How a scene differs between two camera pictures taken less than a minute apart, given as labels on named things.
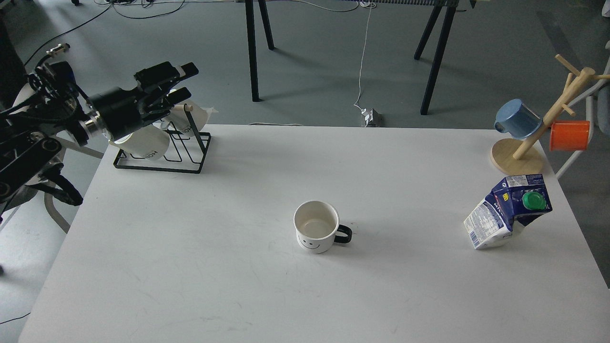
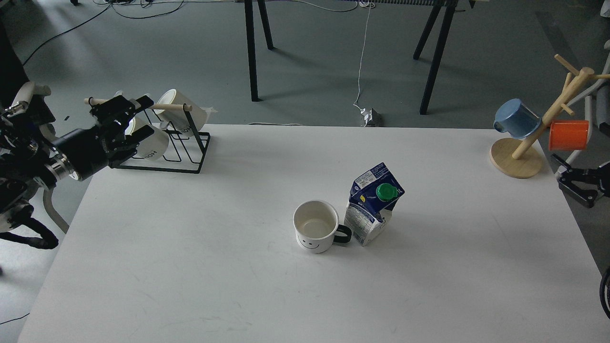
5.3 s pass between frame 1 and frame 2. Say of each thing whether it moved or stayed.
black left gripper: moved
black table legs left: stayed
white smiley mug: stayed
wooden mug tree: stayed
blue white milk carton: moved
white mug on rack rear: stayed
